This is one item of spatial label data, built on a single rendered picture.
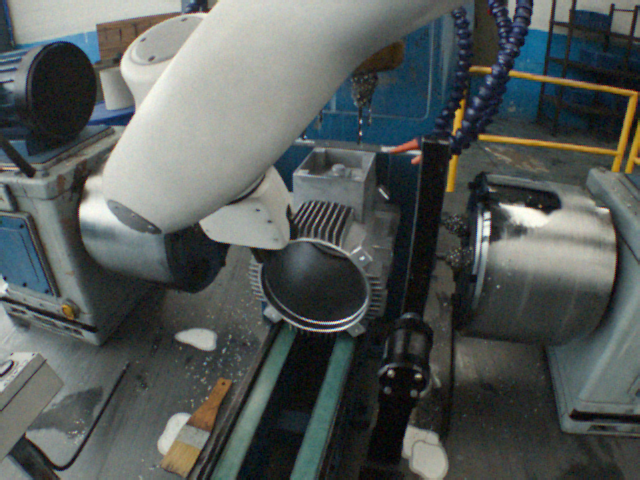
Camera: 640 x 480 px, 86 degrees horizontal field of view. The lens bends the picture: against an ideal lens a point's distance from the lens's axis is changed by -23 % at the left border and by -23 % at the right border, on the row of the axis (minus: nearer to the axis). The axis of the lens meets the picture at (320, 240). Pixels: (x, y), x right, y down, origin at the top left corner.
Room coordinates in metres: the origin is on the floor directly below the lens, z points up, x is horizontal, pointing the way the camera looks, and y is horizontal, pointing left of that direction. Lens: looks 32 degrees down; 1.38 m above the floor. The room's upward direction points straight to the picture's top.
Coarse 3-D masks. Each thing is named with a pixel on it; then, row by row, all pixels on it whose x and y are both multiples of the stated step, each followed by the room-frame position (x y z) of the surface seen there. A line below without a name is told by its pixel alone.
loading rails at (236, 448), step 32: (288, 352) 0.44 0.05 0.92; (320, 352) 0.55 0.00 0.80; (352, 352) 0.44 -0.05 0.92; (256, 384) 0.37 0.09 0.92; (288, 384) 0.42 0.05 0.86; (352, 384) 0.38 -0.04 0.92; (256, 416) 0.32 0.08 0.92; (288, 416) 0.37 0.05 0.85; (320, 416) 0.32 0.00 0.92; (352, 416) 0.39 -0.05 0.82; (224, 448) 0.26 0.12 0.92; (256, 448) 0.29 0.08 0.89; (320, 448) 0.27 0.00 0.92
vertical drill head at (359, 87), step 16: (384, 48) 0.53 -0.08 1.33; (400, 48) 0.56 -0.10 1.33; (368, 64) 0.52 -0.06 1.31; (384, 64) 0.53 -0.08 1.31; (400, 64) 0.57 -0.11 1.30; (352, 80) 0.54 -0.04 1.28; (368, 80) 0.54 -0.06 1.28; (352, 96) 0.54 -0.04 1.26; (368, 96) 0.54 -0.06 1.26; (320, 112) 0.66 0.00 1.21; (368, 112) 0.64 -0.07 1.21
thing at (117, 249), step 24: (96, 168) 0.62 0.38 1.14; (96, 192) 0.56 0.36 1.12; (96, 216) 0.54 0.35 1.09; (96, 240) 0.53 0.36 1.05; (120, 240) 0.52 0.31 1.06; (144, 240) 0.51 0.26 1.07; (168, 240) 0.50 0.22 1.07; (192, 240) 0.55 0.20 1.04; (120, 264) 0.52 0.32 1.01; (144, 264) 0.51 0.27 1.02; (168, 264) 0.49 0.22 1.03; (192, 264) 0.54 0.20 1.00; (216, 264) 0.62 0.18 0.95; (168, 288) 0.53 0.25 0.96; (192, 288) 0.53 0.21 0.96
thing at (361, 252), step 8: (376, 192) 0.62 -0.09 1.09; (384, 192) 0.62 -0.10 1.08; (376, 200) 0.62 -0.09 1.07; (384, 200) 0.62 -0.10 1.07; (352, 248) 0.46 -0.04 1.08; (360, 248) 0.45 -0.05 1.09; (368, 248) 0.46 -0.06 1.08; (352, 256) 0.45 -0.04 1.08; (360, 256) 0.45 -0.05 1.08; (368, 256) 0.45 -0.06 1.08; (360, 264) 0.45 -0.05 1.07; (264, 312) 0.48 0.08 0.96; (272, 312) 0.48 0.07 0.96; (272, 320) 0.48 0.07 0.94; (360, 320) 0.46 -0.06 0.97; (352, 328) 0.45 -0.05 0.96; (360, 328) 0.45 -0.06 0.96
